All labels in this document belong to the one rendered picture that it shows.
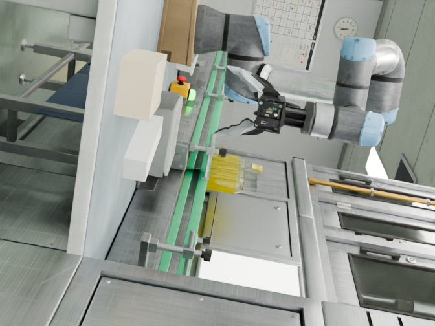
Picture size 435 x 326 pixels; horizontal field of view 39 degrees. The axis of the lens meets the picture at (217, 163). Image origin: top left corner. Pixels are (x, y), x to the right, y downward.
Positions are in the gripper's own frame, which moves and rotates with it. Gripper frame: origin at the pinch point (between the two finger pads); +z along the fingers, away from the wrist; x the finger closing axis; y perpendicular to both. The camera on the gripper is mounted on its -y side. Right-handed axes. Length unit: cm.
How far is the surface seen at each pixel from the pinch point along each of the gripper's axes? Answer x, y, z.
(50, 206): 60, -64, 52
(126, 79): -2.2, 8.5, 19.3
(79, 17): -13.4, 14.6, 28.7
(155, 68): -5.5, 8.6, 13.7
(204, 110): 26, -106, 7
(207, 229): 57, -62, -3
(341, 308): 33, 22, -32
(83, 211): 23.1, 20.4, 22.2
